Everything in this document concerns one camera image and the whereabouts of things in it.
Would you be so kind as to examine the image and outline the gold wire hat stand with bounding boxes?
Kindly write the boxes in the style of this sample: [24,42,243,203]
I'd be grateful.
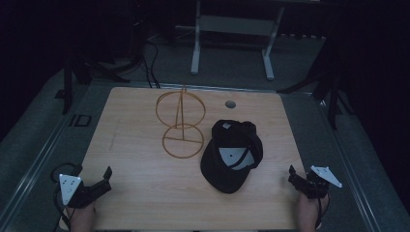
[155,85,207,160]

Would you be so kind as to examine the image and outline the black floor cables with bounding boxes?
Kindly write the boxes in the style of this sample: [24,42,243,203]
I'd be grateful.
[141,33,194,90]

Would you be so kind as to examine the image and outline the black baseball cap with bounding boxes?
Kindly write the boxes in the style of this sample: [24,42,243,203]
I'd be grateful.
[199,119,264,195]

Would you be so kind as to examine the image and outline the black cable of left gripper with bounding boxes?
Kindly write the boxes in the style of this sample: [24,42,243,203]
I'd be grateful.
[50,162,83,230]

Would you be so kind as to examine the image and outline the white metal desk frame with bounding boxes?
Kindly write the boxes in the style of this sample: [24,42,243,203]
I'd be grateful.
[175,0,322,81]

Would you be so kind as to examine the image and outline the person's right hand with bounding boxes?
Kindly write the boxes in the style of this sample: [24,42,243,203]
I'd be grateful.
[296,191,331,232]

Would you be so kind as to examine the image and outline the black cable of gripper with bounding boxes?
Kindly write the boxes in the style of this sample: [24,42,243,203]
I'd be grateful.
[50,162,83,230]
[314,192,331,230]

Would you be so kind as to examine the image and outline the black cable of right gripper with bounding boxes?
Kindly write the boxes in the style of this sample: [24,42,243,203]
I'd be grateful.
[314,192,331,230]

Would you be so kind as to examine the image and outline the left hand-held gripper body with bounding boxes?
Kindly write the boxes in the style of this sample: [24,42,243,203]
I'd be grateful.
[58,173,99,209]

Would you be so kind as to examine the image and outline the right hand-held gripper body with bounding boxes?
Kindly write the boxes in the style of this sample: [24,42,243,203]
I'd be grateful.
[303,164,343,200]

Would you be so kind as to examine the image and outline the black tripod stand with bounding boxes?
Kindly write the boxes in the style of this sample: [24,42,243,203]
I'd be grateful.
[276,35,356,131]
[53,47,144,116]

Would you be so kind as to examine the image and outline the person's left hand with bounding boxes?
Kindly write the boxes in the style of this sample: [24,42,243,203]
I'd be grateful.
[66,202,98,232]

